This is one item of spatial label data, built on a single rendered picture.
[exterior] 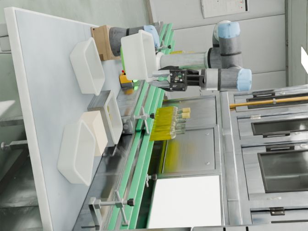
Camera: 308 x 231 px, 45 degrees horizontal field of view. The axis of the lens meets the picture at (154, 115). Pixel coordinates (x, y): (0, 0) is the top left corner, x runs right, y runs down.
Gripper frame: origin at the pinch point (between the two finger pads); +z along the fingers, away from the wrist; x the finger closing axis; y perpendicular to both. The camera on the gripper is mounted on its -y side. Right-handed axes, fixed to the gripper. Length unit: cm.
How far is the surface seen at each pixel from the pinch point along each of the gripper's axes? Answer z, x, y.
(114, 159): 24, 43, -35
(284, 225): -44, 38, 29
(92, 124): 26.5, 20.7, -13.6
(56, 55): 37.6, -7.9, -6.6
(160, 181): 3, 56, -45
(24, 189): 80, 67, -50
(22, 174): 88, 64, -63
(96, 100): 32, 14, -36
